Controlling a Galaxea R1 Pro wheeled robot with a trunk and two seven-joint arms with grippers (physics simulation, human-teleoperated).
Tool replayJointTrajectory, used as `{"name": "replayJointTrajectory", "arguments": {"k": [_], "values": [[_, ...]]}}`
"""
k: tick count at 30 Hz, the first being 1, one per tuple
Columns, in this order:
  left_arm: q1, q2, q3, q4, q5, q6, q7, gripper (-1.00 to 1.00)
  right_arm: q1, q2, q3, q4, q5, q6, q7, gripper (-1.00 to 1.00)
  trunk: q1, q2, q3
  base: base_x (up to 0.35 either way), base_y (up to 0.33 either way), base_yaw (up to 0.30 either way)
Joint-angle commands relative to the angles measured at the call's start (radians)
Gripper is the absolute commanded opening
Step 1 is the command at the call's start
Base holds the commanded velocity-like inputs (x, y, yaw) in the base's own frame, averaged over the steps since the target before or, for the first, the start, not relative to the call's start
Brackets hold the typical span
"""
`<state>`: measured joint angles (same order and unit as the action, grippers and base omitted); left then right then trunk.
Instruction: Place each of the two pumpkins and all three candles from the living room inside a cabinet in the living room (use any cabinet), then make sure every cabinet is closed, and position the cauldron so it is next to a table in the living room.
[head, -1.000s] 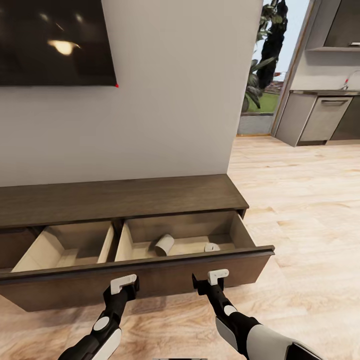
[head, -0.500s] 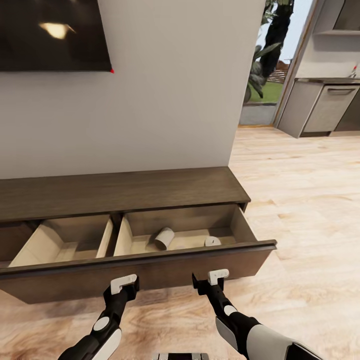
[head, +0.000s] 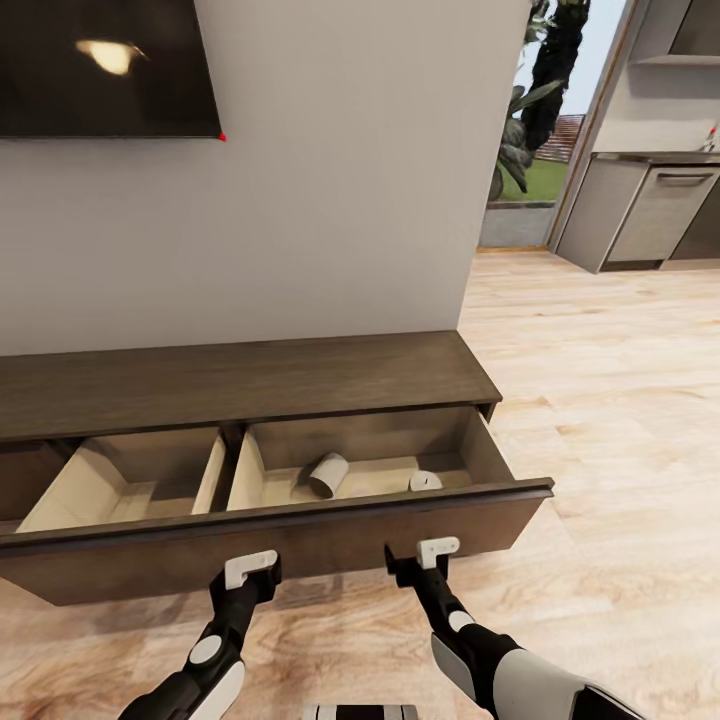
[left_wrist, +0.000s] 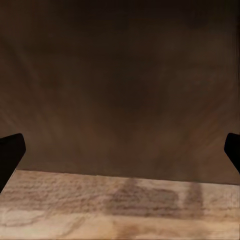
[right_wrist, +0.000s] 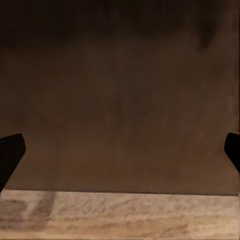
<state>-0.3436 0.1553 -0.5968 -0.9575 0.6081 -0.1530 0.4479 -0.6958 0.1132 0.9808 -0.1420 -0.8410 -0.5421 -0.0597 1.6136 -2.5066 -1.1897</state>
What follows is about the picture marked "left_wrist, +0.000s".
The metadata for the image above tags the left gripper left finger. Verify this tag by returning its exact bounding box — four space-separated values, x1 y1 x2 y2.
0 133 26 193

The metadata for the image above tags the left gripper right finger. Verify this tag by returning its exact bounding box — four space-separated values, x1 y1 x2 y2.
224 133 240 173

